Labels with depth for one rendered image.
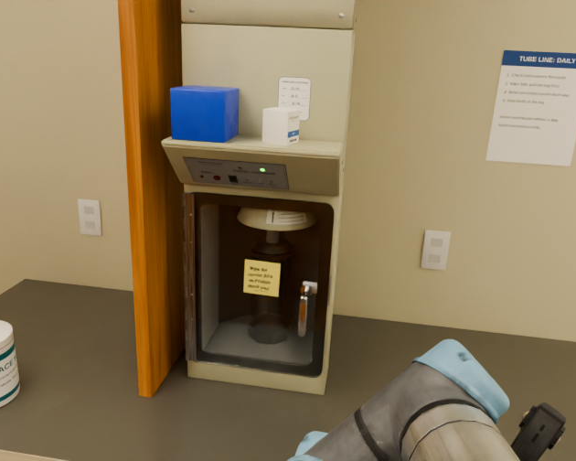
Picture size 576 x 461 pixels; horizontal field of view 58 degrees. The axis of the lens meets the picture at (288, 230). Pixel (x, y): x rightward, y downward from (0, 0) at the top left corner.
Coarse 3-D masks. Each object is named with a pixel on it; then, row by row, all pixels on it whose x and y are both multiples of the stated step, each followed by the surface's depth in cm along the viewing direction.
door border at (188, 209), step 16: (192, 208) 108; (192, 224) 109; (192, 240) 110; (192, 256) 111; (192, 272) 112; (192, 288) 114; (192, 304) 115; (192, 320) 116; (192, 336) 117; (192, 352) 119
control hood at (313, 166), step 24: (168, 144) 93; (192, 144) 93; (216, 144) 92; (240, 144) 93; (264, 144) 94; (312, 144) 96; (336, 144) 98; (288, 168) 95; (312, 168) 93; (336, 168) 92; (312, 192) 101; (336, 192) 100
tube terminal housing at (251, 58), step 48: (192, 48) 99; (240, 48) 98; (288, 48) 96; (336, 48) 95; (240, 96) 100; (336, 96) 97; (240, 192) 106; (288, 192) 105; (336, 240) 109; (288, 384) 119
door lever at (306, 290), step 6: (306, 288) 109; (312, 288) 109; (306, 294) 106; (300, 300) 105; (306, 300) 105; (300, 306) 105; (306, 306) 105; (300, 312) 106; (306, 312) 106; (300, 318) 106; (306, 318) 107; (300, 324) 106; (300, 330) 107
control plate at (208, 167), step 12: (192, 168) 99; (204, 168) 99; (216, 168) 98; (228, 168) 97; (252, 168) 96; (264, 168) 96; (276, 168) 95; (204, 180) 103; (216, 180) 102; (228, 180) 101; (240, 180) 101; (252, 180) 100; (264, 180) 99; (276, 180) 99
